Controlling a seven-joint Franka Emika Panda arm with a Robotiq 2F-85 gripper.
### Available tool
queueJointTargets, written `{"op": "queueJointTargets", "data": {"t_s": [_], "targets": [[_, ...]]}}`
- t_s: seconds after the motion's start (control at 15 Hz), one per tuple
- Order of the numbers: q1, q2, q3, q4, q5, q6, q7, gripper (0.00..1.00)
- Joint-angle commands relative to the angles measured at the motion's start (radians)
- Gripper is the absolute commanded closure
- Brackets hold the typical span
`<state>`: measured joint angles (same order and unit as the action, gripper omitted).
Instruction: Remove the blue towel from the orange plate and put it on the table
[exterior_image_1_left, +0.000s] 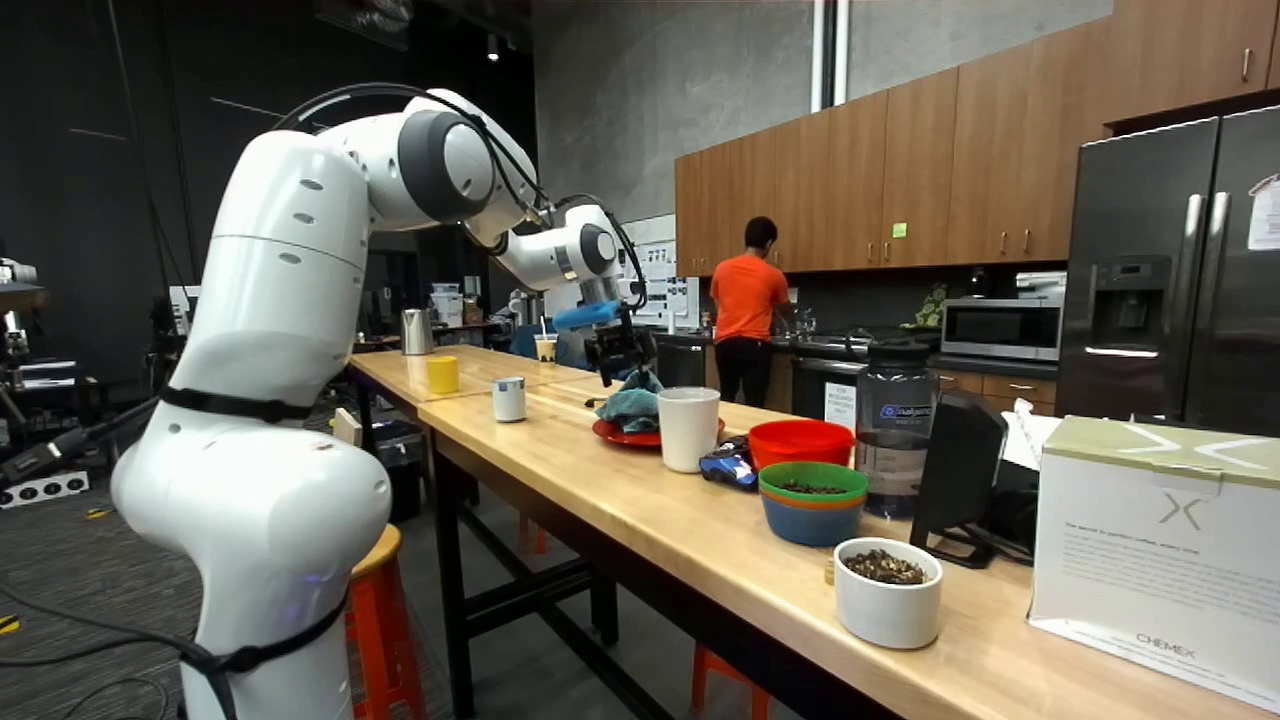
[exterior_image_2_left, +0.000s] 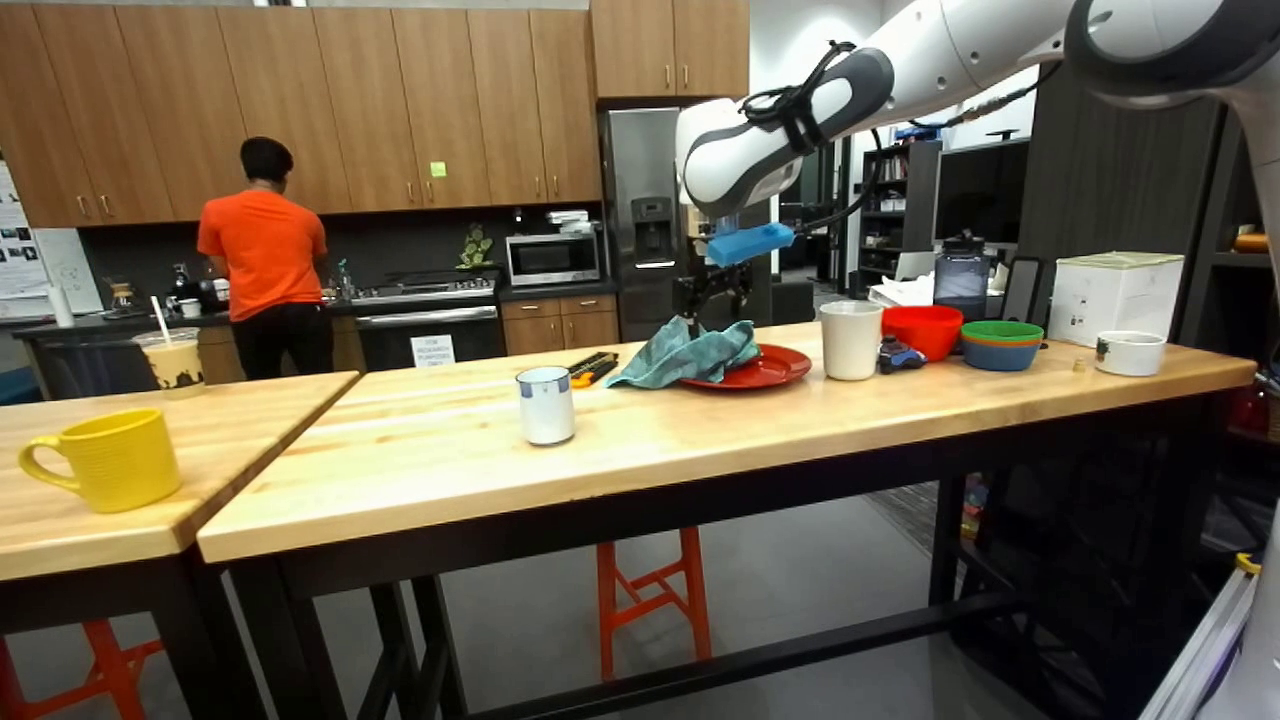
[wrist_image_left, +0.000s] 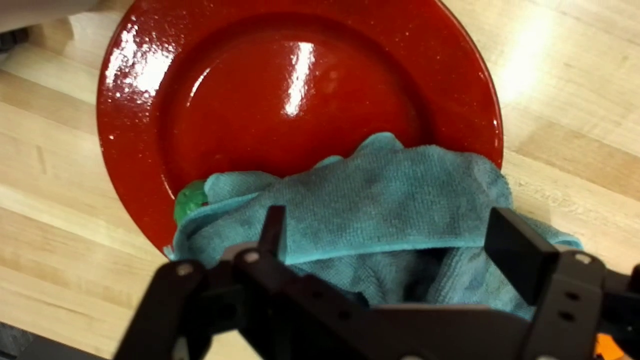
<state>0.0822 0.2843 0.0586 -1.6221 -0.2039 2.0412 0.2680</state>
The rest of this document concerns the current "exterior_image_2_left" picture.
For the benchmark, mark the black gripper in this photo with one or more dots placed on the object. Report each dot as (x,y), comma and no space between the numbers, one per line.
(720,287)

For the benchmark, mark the blue microfibre towel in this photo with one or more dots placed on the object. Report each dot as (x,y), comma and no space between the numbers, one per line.
(680,355)

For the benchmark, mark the orange red plate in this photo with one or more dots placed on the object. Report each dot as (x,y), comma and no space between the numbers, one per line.
(765,369)

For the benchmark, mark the tall white cup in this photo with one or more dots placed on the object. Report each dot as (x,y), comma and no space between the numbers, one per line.
(851,343)

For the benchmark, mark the yellow black hand tool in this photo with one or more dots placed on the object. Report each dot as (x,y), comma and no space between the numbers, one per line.
(594,369)

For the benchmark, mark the dark steel refrigerator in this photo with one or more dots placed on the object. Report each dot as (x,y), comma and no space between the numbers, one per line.
(642,161)

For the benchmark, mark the steel microwave oven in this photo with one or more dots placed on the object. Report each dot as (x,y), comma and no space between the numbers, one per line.
(550,256)

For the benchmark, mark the small dark blue object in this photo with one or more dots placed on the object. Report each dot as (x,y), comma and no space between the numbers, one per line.
(901,359)

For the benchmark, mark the small white can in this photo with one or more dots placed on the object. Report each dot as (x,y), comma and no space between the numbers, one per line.
(546,406)

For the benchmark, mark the dark background shelf unit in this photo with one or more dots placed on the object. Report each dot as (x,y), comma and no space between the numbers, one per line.
(887,201)

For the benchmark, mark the red bowl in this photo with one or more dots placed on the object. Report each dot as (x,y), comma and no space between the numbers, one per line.
(921,329)

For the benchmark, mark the green potted plant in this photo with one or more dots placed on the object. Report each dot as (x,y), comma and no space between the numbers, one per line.
(477,250)

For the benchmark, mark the brown cabinets above refrigerator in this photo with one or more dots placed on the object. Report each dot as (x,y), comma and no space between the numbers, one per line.
(664,45)

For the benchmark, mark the small white card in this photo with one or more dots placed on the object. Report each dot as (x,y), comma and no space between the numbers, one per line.
(433,348)

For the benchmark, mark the orange metal stool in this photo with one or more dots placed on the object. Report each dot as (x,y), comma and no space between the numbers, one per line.
(95,673)
(655,595)

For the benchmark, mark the green bowl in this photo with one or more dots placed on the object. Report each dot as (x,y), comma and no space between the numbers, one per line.
(1000,334)

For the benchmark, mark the blue bowl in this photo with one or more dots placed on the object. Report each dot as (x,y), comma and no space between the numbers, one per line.
(1000,359)

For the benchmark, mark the black steel oven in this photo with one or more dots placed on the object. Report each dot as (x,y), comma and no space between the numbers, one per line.
(425,327)

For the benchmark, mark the white cardboard box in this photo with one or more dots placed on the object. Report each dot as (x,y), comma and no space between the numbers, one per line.
(1114,302)

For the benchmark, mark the white bowl with coffee beans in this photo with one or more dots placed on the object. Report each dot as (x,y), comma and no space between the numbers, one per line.
(1128,355)

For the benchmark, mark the person in orange shirt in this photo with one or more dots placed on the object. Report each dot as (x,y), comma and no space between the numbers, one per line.
(264,255)

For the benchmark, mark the black shelving unit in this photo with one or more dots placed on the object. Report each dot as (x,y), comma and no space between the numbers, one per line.
(1235,307)

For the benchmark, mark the beige cup with straw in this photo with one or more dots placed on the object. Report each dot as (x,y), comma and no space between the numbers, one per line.
(172,360)

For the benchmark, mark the yellow mug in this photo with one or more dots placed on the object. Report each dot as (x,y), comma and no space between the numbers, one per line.
(115,463)

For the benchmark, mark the black chair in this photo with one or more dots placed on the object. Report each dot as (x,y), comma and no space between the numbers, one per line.
(82,365)

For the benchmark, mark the long wooden table black frame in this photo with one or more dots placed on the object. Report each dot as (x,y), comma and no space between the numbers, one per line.
(664,500)

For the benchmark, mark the green wall sticker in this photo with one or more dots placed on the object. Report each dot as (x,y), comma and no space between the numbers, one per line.
(436,170)

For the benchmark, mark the brown wall cabinets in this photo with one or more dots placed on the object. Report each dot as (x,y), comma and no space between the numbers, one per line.
(333,92)

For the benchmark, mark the short wooden table black frame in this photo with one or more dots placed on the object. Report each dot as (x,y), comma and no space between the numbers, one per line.
(82,595)

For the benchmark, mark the white wall poster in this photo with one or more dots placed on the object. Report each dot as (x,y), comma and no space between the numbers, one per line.
(22,255)

